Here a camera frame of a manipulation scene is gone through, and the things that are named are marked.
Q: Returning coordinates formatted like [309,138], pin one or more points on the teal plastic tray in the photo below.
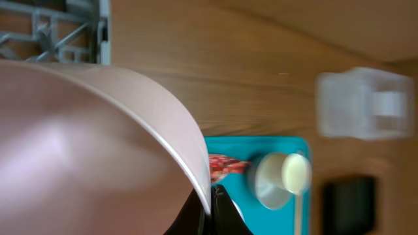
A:
[259,219]

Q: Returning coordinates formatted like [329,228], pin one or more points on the left wooden chopstick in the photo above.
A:
[298,215]

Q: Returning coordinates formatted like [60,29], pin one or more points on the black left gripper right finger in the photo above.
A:
[226,219]

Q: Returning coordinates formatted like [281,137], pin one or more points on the grey small saucer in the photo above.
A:
[264,177]

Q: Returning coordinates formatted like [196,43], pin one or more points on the black plastic tray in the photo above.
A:
[349,205]

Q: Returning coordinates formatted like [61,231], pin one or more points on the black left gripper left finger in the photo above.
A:
[191,218]

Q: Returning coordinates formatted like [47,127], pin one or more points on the clear plastic container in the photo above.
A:
[365,103]

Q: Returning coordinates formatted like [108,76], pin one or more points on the cream cup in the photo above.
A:
[296,174]

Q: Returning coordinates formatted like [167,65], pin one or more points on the grey dishwasher rack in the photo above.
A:
[65,31]

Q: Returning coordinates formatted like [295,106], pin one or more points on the large white plate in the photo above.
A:
[238,210]

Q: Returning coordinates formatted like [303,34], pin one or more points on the red snack wrapper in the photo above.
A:
[222,165]

